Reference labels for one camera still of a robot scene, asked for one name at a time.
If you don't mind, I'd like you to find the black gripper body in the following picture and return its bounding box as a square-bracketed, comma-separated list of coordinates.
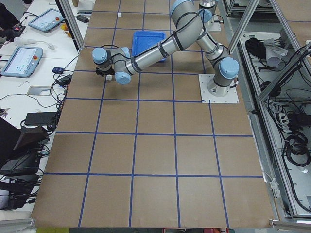
[95, 67, 115, 77]

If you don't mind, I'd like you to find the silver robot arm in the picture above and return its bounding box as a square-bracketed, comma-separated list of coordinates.
[199, 0, 218, 23]
[92, 0, 240, 97]

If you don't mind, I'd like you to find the blue plastic tray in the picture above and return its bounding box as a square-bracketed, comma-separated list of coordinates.
[132, 31, 166, 56]

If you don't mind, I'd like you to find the far teach pendant tablet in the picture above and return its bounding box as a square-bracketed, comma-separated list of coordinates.
[28, 8, 64, 33]

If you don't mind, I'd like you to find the teach pendant tablet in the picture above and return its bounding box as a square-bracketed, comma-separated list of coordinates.
[28, 8, 64, 33]
[0, 46, 43, 78]

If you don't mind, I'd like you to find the black power adapter brick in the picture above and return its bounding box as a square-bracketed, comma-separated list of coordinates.
[24, 112, 56, 126]

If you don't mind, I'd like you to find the near teach pendant tablet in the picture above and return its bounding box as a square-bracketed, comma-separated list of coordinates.
[0, 46, 43, 78]

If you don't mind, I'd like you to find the aluminium frame post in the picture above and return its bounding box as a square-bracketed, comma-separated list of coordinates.
[55, 0, 85, 51]

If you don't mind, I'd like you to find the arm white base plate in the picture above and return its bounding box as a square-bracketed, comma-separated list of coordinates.
[198, 74, 240, 104]
[207, 15, 221, 33]

